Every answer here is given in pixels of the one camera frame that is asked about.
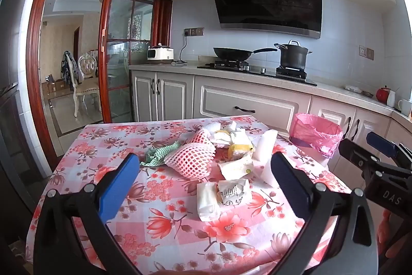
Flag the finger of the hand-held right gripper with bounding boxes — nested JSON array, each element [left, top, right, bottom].
[[338, 139, 382, 173], [366, 131, 412, 166]]

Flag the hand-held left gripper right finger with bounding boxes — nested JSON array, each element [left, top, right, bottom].
[[270, 152, 379, 275]]

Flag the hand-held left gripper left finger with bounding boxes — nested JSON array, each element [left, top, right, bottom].
[[32, 152, 144, 275]]

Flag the pink-lined trash bin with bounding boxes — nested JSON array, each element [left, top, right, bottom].
[[289, 113, 343, 160]]

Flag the green striped cloth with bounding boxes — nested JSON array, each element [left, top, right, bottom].
[[140, 146, 176, 168]]

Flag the plain white paper wrapper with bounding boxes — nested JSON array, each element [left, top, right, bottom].
[[218, 156, 258, 180]]

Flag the printed paper wrapper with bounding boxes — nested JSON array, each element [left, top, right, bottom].
[[216, 179, 250, 206]]

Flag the large pink foam fruit net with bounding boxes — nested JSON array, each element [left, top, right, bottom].
[[164, 141, 217, 179]]

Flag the white tissue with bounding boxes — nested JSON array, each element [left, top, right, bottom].
[[225, 121, 247, 134]]

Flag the small pink foam fruit net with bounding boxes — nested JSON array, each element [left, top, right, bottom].
[[183, 128, 213, 147]]

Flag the person's right hand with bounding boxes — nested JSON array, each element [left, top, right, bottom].
[[376, 210, 403, 259]]

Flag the white base cabinet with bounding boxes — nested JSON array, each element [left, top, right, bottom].
[[131, 70, 195, 123], [307, 96, 391, 172]]

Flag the red ceramic jar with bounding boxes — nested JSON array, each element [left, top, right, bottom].
[[376, 86, 391, 103]]

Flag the speckled kitchen countertop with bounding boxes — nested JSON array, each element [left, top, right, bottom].
[[129, 61, 412, 124]]

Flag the white cabinet drawer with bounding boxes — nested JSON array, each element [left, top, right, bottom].
[[193, 75, 312, 135]]

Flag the white upholstered dining chair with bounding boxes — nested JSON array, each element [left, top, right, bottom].
[[69, 53, 102, 118]]

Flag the black lidded pot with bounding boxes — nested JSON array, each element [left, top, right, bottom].
[[274, 40, 313, 71]]

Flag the dark cabinet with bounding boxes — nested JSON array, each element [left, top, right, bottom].
[[0, 78, 45, 211]]

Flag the cardboard boxes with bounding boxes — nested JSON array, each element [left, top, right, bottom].
[[42, 78, 70, 96]]

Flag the black gas stove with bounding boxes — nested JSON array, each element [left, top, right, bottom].
[[196, 60, 317, 87]]

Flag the dark patterned garment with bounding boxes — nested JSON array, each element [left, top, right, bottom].
[[61, 51, 80, 91]]

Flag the white countertop appliance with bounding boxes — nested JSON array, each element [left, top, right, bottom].
[[147, 44, 174, 64]]

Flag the black wok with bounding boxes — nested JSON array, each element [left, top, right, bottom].
[[213, 47, 278, 62]]

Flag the wooden glass sliding door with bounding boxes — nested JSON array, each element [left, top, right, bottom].
[[98, 0, 156, 124]]

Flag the red wooden panel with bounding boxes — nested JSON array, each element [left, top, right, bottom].
[[151, 0, 173, 47]]

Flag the black power cable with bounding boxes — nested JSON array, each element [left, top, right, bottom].
[[172, 33, 189, 65]]

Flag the red wooden door frame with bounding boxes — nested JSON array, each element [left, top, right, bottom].
[[25, 0, 166, 163]]

